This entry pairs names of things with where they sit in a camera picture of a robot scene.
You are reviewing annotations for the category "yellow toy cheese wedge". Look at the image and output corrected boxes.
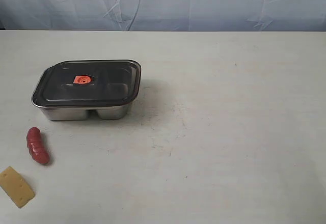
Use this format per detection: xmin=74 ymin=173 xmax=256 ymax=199
xmin=1 ymin=166 xmax=35 ymax=208

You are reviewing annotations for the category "steel two-compartment lunch box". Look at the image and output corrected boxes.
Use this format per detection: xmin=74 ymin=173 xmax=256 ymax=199
xmin=31 ymin=60 xmax=142 ymax=122

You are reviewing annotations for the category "red toy sausage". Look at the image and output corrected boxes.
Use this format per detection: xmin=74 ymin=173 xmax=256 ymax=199
xmin=26 ymin=127 xmax=50 ymax=165

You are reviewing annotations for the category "wrinkled blue-grey backdrop cloth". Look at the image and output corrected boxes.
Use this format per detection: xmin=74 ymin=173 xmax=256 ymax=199
xmin=1 ymin=0 xmax=325 ymax=32

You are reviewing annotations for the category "dark transparent lunch box lid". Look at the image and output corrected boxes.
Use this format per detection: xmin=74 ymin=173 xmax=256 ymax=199
xmin=31 ymin=60 xmax=142 ymax=107

